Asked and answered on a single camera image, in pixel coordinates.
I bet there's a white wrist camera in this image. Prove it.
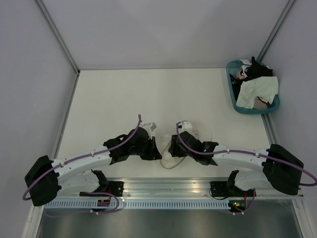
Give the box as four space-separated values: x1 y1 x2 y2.
176 120 193 131
142 122 157 138

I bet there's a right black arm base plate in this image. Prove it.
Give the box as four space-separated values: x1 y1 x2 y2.
209 181 233 199

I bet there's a beige garment in basket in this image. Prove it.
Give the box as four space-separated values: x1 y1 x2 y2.
253 97 270 110

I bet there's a black garment in basket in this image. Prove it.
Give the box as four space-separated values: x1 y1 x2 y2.
229 57 273 100

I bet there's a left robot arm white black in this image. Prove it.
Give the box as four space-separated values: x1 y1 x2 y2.
22 127 162 207

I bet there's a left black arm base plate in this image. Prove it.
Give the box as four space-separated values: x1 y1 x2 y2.
79 181 124 197

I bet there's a right aluminium frame post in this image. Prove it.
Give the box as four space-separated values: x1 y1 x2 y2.
257 0 297 62

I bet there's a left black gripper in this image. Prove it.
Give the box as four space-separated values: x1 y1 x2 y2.
130 136 162 161

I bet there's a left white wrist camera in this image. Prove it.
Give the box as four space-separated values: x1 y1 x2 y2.
142 122 157 138

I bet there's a front aluminium rail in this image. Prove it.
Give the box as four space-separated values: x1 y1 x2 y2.
56 177 305 199

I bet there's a left aluminium frame post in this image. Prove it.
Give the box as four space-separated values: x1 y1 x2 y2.
34 0 80 76

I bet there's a round white mesh laundry bag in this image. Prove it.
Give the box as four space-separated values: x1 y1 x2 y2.
158 120 212 170

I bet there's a pale green cloth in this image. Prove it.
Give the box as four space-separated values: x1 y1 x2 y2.
236 76 279 109

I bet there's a white slotted cable duct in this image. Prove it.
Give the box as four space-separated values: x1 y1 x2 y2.
45 198 230 210

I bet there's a blue plastic basket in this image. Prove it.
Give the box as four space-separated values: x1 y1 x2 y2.
226 60 280 115

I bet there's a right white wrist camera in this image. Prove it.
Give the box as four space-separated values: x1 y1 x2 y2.
176 120 193 131

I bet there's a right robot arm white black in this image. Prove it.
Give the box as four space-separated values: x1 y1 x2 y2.
168 131 304 196

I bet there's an aluminium frame post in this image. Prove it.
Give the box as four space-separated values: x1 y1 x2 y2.
34 0 80 76
257 0 297 62

